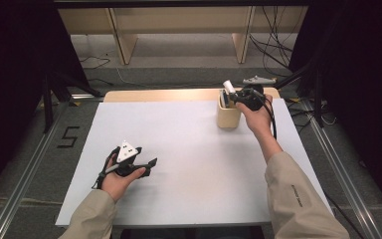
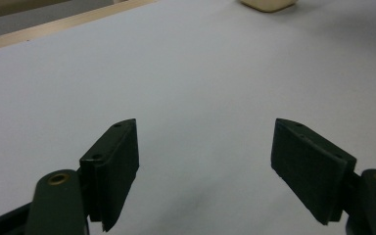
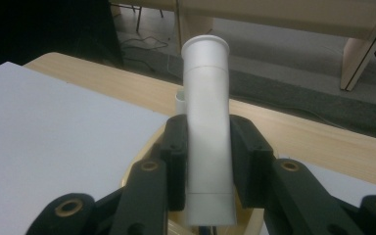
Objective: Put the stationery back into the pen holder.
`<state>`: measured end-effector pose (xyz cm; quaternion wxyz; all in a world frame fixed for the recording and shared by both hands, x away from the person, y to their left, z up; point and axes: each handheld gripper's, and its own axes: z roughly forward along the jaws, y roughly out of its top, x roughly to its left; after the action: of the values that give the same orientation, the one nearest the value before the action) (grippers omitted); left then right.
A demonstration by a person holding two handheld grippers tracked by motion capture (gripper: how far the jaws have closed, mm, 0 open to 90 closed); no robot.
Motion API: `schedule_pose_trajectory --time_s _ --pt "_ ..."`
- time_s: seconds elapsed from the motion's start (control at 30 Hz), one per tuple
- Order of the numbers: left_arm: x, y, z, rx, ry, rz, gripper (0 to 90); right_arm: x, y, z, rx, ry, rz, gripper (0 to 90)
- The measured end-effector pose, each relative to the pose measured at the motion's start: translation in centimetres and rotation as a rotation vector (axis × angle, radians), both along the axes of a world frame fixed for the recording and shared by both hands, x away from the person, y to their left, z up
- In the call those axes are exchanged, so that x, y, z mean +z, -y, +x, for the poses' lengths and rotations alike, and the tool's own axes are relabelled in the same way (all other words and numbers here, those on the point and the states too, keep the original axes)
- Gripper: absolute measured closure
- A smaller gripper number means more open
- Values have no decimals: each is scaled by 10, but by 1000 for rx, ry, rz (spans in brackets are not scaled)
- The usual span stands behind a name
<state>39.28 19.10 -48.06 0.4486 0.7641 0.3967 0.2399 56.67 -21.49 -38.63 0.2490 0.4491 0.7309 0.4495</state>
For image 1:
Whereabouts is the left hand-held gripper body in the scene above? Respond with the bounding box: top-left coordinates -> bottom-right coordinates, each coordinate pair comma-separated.
107,139 -> 143,178

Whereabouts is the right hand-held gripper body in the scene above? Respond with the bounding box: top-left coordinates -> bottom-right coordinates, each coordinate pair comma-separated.
241,75 -> 278,112

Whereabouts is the white rectangular eraser stick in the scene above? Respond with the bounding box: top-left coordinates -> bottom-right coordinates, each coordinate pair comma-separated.
222,80 -> 237,95

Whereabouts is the beige pen holder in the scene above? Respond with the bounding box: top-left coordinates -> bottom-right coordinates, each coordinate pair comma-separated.
216,89 -> 243,129

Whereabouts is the person's right hand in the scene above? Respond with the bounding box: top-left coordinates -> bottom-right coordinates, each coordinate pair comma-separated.
235,94 -> 275,134

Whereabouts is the person's left hand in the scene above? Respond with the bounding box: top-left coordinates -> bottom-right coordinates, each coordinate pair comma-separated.
100,154 -> 147,202

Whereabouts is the white table cover sheet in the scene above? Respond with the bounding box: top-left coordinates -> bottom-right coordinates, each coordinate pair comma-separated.
55,98 -> 334,228

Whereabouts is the black metal stand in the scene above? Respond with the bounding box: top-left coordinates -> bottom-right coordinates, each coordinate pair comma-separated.
273,58 -> 326,128
41,69 -> 103,134

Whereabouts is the wooden desk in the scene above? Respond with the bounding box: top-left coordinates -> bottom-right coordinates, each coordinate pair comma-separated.
58,6 -> 309,66

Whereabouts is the black metal bar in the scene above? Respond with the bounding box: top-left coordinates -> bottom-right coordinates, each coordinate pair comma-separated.
53,0 -> 312,9

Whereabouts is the black curtain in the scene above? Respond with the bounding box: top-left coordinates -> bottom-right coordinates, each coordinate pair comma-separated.
0,0 -> 91,203
289,0 -> 382,217

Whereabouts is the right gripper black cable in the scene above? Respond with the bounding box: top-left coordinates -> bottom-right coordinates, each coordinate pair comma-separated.
254,92 -> 279,140

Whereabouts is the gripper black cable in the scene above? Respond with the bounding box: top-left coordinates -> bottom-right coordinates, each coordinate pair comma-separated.
92,146 -> 121,191
254,92 -> 279,140

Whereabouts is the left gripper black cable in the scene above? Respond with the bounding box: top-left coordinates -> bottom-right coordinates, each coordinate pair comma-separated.
92,146 -> 121,191

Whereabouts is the bundle of black floor cables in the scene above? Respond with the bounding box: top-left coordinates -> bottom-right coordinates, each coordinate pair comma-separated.
248,6 -> 301,78

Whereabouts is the aluminium floor rail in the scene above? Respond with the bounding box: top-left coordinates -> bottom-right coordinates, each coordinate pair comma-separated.
297,99 -> 382,239
0,99 -> 73,239

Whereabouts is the thin black floor cable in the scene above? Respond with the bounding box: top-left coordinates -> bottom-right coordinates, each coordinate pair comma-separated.
79,55 -> 111,71

